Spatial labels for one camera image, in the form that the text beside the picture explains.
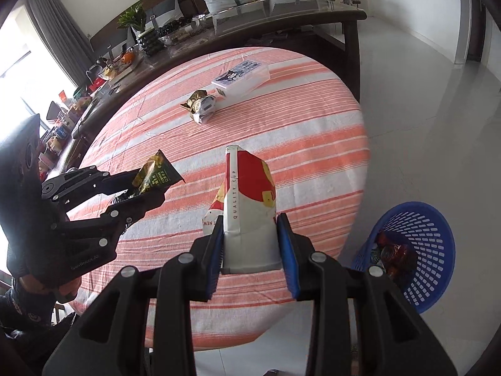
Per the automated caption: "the gold foil wrapper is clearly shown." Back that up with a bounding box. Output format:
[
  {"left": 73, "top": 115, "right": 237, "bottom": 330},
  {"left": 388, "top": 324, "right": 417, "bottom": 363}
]
[{"left": 181, "top": 89, "right": 218, "bottom": 125}]

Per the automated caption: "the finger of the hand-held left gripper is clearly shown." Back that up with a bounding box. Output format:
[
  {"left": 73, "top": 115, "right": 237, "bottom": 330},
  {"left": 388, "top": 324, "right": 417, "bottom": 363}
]
[
  {"left": 41, "top": 164, "right": 141, "bottom": 201},
  {"left": 51, "top": 187, "right": 167, "bottom": 249}
]

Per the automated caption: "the orange striped tablecloth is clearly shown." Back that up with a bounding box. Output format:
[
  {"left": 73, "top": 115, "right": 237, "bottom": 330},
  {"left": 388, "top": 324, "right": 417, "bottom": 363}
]
[{"left": 66, "top": 47, "right": 372, "bottom": 351}]

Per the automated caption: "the white printed plastic box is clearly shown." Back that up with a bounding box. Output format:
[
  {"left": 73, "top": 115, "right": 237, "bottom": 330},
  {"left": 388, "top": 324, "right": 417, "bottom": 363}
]
[{"left": 211, "top": 60, "right": 271, "bottom": 100}]

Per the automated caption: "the blue plastic basket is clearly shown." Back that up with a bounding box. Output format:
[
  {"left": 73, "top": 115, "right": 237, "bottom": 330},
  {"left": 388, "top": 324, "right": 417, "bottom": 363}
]
[{"left": 351, "top": 201, "right": 457, "bottom": 315}]

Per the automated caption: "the grey curtain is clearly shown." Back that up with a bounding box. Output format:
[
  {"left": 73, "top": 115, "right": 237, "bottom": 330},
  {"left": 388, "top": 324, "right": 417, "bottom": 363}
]
[{"left": 25, "top": 0, "right": 96, "bottom": 87}]

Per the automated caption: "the dark wooden door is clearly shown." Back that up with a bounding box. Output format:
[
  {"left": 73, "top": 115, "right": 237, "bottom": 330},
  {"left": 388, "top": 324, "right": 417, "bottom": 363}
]
[{"left": 458, "top": 0, "right": 486, "bottom": 63}]

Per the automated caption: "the crushed red drink can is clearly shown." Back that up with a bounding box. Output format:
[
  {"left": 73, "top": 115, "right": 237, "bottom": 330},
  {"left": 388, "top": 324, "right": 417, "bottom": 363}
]
[{"left": 376, "top": 232, "right": 411, "bottom": 279}]

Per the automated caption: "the person's left forearm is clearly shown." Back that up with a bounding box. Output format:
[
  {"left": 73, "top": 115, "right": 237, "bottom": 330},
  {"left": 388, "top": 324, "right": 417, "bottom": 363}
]
[{"left": 0, "top": 278, "right": 59, "bottom": 337}]

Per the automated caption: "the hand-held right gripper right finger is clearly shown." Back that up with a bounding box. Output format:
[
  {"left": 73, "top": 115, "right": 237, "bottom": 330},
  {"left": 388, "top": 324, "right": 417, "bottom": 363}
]
[{"left": 276, "top": 212, "right": 458, "bottom": 376}]

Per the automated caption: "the person's left hand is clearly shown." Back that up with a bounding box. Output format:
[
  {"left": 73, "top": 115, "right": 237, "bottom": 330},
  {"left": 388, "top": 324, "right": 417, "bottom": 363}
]
[{"left": 19, "top": 275, "right": 83, "bottom": 305}]

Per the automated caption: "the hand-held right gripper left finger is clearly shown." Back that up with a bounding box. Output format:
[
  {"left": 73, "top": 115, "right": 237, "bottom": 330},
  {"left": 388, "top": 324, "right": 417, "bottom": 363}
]
[{"left": 42, "top": 215, "right": 225, "bottom": 376}]

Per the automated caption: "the black ribbed vase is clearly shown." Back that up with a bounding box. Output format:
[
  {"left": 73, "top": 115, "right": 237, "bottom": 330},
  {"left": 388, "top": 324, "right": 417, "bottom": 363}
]
[{"left": 137, "top": 29, "right": 165, "bottom": 55}]

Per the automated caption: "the dark snack wrapper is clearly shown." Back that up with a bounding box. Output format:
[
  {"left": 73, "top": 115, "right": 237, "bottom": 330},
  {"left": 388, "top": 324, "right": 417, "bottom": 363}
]
[{"left": 132, "top": 149, "right": 186, "bottom": 196}]

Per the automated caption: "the green potted plant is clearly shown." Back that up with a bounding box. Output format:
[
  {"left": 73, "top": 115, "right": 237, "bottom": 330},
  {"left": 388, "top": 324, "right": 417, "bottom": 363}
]
[{"left": 116, "top": 2, "right": 147, "bottom": 32}]

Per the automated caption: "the red and white paper cup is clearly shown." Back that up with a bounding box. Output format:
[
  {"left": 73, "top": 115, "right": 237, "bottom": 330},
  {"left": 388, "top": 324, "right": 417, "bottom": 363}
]
[{"left": 202, "top": 145, "right": 282, "bottom": 275}]

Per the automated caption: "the dark wooden coffee table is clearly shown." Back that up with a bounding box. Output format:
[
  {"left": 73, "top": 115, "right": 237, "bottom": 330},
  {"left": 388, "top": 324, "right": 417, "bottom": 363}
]
[{"left": 37, "top": 0, "right": 368, "bottom": 177}]

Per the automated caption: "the glass tray with dark items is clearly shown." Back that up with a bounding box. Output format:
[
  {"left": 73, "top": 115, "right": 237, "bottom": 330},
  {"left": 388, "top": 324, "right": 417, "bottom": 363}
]
[{"left": 157, "top": 18, "right": 208, "bottom": 45}]

